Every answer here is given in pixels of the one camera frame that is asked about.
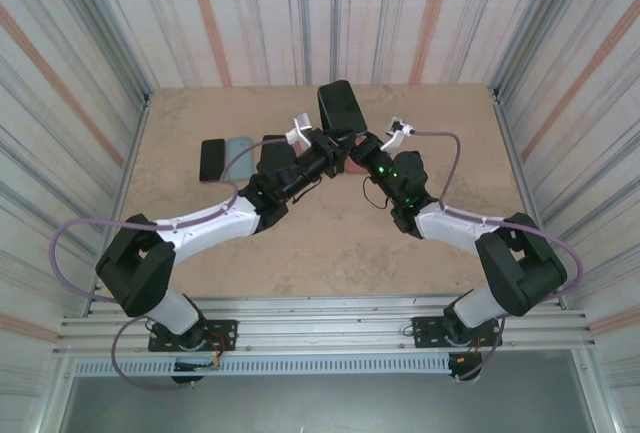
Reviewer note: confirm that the grey-blue phone case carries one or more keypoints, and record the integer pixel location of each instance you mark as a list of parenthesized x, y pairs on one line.
[(245, 169)]

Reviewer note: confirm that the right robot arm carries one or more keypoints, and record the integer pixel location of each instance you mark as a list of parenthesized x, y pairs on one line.
[(445, 223)]

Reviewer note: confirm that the grey metal panel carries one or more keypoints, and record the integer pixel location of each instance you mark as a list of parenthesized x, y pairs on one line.
[(325, 403)]

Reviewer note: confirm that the aluminium table side rail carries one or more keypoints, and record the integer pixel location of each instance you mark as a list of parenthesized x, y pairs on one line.
[(138, 138), (513, 153)]

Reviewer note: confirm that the aluminium frame rail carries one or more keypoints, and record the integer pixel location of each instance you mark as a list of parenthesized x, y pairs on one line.
[(325, 303), (325, 325), (325, 348)]

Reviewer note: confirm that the aluminium frame post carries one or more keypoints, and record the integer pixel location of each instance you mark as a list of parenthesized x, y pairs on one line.
[(142, 84)]

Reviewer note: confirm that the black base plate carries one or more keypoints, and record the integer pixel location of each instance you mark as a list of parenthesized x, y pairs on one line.
[(225, 335), (425, 333)]

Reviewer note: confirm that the aluminium frame leg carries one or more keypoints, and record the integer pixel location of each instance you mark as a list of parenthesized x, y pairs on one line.
[(55, 393), (597, 393)]

